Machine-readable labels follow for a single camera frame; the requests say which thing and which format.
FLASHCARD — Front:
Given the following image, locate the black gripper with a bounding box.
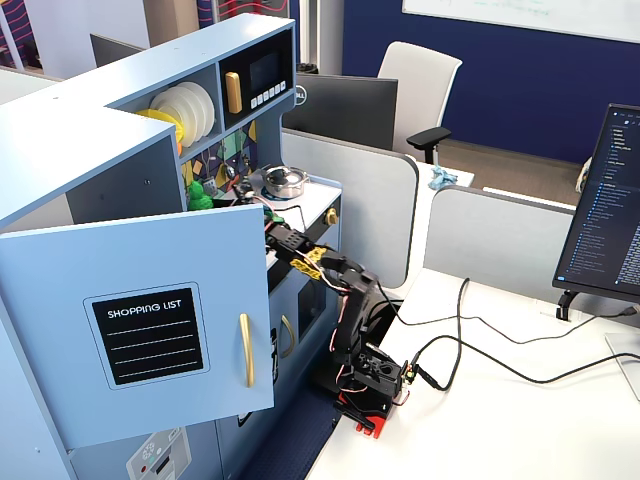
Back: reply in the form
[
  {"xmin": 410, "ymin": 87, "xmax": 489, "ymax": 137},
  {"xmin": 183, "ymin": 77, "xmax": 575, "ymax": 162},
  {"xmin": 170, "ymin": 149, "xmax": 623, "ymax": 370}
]
[{"xmin": 213, "ymin": 196, "xmax": 307, "ymax": 260}]

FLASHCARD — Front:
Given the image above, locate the green toy pineapple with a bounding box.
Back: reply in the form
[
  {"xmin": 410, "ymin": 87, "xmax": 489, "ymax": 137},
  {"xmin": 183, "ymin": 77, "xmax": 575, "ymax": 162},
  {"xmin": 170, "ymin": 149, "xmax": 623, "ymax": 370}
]
[{"xmin": 186, "ymin": 178, "xmax": 215, "ymax": 212}]

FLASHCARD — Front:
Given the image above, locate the red robot base clamp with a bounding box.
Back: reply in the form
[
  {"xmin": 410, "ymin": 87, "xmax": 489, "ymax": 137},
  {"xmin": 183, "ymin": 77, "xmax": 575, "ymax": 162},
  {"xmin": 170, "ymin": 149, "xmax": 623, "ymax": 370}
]
[{"xmin": 334, "ymin": 389, "xmax": 401, "ymax": 441}]

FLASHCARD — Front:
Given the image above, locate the blue shopping list cabinet door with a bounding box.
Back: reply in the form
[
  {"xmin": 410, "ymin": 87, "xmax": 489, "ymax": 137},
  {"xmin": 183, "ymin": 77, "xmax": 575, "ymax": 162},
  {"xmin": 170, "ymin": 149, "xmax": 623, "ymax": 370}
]
[{"xmin": 0, "ymin": 203, "xmax": 276, "ymax": 450}]

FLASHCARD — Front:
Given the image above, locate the hanging toy spatula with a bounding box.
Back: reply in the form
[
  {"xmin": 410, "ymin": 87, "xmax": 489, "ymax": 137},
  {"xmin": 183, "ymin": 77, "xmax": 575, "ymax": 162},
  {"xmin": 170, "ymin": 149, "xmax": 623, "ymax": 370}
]
[{"xmin": 201, "ymin": 154, "xmax": 219, "ymax": 197}]

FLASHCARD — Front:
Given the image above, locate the silver toy pot with lid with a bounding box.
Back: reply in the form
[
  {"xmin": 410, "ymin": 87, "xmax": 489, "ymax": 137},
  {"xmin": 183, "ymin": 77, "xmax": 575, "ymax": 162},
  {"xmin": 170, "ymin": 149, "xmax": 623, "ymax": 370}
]
[{"xmin": 260, "ymin": 164, "xmax": 310, "ymax": 200}]

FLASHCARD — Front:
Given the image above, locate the white toy plates stack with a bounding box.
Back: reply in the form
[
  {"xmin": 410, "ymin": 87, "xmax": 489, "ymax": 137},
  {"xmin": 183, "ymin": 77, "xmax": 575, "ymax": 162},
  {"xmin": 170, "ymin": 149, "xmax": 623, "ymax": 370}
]
[{"xmin": 150, "ymin": 81, "xmax": 217, "ymax": 149}]

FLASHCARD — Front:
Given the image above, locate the yellow toy plate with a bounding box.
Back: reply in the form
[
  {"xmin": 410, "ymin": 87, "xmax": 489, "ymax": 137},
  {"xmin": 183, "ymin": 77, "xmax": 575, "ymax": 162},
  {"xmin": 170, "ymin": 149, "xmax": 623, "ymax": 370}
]
[{"xmin": 134, "ymin": 108, "xmax": 185, "ymax": 143}]

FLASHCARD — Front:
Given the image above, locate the blue toy kitchen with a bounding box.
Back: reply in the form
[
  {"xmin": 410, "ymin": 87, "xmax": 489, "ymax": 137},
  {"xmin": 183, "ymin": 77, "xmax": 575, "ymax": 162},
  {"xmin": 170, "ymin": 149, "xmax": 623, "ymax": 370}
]
[{"xmin": 0, "ymin": 12, "xmax": 346, "ymax": 480}]

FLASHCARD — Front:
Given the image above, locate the large grey desk divider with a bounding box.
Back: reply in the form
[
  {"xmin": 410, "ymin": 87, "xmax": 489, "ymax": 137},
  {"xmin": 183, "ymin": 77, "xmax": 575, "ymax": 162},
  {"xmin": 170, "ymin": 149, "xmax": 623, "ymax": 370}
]
[{"xmin": 280, "ymin": 127, "xmax": 420, "ymax": 290}]

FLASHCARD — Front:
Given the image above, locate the black toy microwave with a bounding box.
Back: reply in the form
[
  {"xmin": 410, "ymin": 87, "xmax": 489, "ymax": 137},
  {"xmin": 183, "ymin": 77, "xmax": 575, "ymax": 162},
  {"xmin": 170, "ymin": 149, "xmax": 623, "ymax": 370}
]
[{"xmin": 218, "ymin": 30, "xmax": 295, "ymax": 132}]

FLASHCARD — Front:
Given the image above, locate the black Dell monitor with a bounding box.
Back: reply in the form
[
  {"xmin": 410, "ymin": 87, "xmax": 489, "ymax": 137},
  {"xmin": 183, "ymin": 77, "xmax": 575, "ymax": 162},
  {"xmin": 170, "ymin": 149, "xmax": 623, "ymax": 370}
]
[{"xmin": 282, "ymin": 73, "xmax": 400, "ymax": 151}]

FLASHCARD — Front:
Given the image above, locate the dark background monitor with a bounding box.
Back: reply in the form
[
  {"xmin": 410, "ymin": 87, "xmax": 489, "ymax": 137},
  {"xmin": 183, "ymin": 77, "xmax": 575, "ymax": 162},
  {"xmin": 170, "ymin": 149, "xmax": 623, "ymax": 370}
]
[{"xmin": 89, "ymin": 33, "xmax": 148, "ymax": 69}]

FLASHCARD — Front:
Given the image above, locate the blue crumpled cloth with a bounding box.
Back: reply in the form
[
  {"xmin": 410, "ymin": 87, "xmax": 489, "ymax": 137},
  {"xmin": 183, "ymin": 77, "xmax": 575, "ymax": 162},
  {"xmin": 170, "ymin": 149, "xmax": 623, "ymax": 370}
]
[{"xmin": 428, "ymin": 166, "xmax": 459, "ymax": 191}]

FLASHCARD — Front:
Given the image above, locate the white office chair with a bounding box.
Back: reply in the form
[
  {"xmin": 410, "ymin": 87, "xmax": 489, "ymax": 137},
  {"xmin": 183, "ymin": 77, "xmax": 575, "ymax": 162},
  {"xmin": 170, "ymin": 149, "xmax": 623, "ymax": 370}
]
[{"xmin": 377, "ymin": 41, "xmax": 464, "ymax": 165}]

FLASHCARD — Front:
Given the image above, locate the small grey desk divider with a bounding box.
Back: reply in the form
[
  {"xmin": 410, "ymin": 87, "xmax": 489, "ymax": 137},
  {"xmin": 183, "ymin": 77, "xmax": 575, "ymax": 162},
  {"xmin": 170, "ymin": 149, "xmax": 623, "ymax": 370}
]
[{"xmin": 422, "ymin": 185, "xmax": 579, "ymax": 304}]

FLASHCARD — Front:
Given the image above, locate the whiteboard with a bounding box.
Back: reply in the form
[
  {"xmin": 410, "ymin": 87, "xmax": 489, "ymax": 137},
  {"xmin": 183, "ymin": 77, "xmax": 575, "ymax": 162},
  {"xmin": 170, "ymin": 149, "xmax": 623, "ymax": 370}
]
[{"xmin": 401, "ymin": 0, "xmax": 640, "ymax": 45}]

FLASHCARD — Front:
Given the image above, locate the black monitor stand clamp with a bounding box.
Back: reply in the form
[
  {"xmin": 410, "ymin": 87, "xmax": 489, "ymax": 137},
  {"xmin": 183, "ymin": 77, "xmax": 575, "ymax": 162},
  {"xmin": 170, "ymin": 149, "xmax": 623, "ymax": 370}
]
[{"xmin": 555, "ymin": 289, "xmax": 584, "ymax": 322}]

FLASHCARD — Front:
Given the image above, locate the monitor showing code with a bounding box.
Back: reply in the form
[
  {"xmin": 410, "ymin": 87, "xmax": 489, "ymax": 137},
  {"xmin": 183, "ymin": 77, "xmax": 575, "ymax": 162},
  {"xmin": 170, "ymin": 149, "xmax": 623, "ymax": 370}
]
[{"xmin": 551, "ymin": 103, "xmax": 640, "ymax": 304}]

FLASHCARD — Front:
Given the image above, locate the gold microwave handle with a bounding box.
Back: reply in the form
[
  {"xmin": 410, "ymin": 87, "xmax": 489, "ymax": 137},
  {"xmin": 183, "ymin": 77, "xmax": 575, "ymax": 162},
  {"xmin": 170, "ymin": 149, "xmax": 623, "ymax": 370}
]
[{"xmin": 224, "ymin": 71, "xmax": 244, "ymax": 115}]

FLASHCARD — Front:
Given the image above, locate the gold lower door handle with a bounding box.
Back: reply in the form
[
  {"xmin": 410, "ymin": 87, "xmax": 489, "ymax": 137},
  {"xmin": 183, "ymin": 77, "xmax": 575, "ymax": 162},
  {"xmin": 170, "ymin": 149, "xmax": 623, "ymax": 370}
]
[{"xmin": 280, "ymin": 314, "xmax": 296, "ymax": 359}]

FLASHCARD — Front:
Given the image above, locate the gold cabinet door handle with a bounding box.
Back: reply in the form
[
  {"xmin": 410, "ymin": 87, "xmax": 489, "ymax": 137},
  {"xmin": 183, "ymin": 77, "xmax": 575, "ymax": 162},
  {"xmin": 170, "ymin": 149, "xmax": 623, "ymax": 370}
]
[{"xmin": 238, "ymin": 313, "xmax": 256, "ymax": 389}]

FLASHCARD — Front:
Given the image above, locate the black cable with usb plug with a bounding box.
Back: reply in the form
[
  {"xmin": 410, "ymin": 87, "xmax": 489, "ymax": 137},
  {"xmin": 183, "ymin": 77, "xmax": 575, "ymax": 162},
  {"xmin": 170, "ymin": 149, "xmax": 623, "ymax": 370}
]
[{"xmin": 377, "ymin": 282, "xmax": 640, "ymax": 346}]

